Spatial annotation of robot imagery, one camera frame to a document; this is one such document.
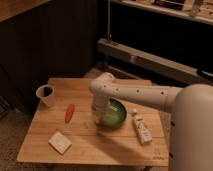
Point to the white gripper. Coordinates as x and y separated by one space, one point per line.
99 108

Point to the green ceramic bowl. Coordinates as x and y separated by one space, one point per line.
115 115

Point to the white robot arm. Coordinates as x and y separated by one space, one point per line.
191 110

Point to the orange carrot toy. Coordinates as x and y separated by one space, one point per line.
69 113

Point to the wooden table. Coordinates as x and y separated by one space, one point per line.
90 144

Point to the white rectangular sponge block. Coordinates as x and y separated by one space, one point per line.
59 142

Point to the white paper cup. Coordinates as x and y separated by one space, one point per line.
46 94

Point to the metal vertical pole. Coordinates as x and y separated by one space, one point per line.
108 20

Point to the long wooden bench beam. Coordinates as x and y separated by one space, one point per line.
151 62

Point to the wooden shelf with items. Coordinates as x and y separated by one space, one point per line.
195 10

